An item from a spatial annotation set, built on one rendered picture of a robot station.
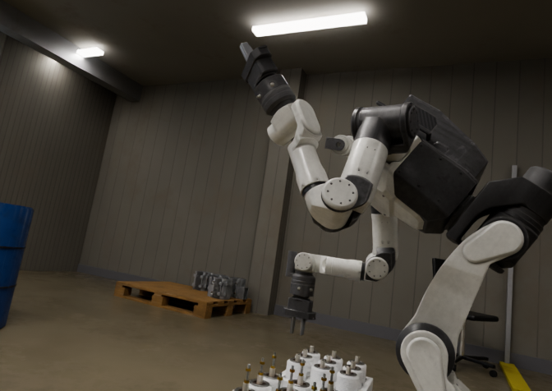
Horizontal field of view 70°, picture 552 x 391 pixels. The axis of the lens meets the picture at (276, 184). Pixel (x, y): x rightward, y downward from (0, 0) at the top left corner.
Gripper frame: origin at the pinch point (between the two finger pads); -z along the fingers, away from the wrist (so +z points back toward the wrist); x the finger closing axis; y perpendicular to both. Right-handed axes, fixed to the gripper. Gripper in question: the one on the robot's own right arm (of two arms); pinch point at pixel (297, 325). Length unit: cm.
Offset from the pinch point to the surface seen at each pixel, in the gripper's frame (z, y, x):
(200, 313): -43, -209, 162
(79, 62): 243, -222, 422
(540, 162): 150, -304, -138
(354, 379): -23.8, -39.6, -16.4
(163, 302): -42, -217, 212
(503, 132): 181, -306, -105
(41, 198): 55, -256, 475
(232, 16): 263, -183, 167
